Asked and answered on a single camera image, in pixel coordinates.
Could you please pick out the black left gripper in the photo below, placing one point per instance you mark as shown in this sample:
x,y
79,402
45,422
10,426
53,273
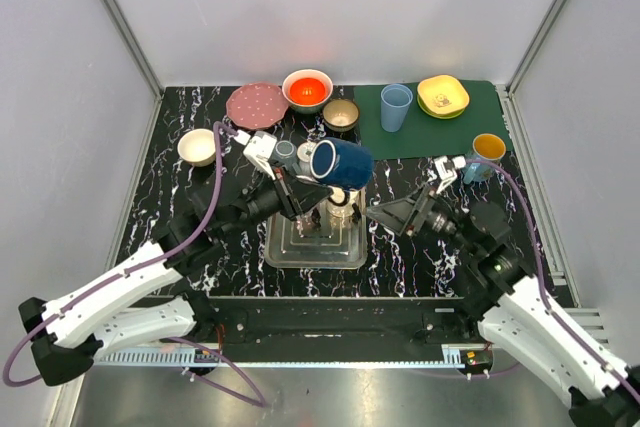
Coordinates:
x,y
286,195

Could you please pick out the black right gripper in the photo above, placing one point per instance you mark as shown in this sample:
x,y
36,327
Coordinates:
x,y
395,215

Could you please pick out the cream mug black handle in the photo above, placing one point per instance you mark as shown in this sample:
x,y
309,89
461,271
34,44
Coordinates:
x,y
343,208

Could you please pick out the dark blue mug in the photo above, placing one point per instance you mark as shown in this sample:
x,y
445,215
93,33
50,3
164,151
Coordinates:
x,y
341,164

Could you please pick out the blue butterfly mug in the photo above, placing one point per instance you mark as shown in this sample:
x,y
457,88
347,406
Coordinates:
x,y
485,147

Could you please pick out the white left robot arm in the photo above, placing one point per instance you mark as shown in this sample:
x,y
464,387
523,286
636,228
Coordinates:
x,y
67,335

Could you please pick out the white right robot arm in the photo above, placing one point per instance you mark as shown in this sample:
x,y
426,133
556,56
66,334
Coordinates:
x,y
513,310

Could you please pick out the slate blue faceted mug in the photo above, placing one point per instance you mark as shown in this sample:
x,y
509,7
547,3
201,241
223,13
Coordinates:
x,y
284,155

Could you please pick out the light grey-blue mug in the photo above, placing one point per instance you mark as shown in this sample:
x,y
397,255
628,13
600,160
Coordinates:
x,y
304,152

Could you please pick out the metal tray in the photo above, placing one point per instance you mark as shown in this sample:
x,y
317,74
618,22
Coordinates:
x,y
310,243

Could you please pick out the green mat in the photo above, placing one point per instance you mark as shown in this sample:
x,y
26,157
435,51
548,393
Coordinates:
x,y
424,136

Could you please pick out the brown patterned bowl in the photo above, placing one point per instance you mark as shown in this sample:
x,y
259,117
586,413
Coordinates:
x,y
341,115

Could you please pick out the pink dotted plate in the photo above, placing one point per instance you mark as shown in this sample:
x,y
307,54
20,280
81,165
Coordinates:
x,y
256,106

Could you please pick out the green square dish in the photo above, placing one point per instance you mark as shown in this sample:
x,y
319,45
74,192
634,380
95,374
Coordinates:
x,y
433,114

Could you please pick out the cream tan bowl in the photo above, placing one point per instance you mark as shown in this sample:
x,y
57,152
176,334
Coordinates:
x,y
197,147

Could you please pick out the bowl with orange inside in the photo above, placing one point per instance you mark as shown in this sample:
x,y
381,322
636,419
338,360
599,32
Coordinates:
x,y
307,90

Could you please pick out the blue plastic cup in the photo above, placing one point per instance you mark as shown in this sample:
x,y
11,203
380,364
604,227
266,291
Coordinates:
x,y
395,102

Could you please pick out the yellow square dish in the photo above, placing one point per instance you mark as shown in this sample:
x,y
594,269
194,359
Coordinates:
x,y
443,94

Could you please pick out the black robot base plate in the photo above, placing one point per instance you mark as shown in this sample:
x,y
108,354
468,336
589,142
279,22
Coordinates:
x,y
297,330

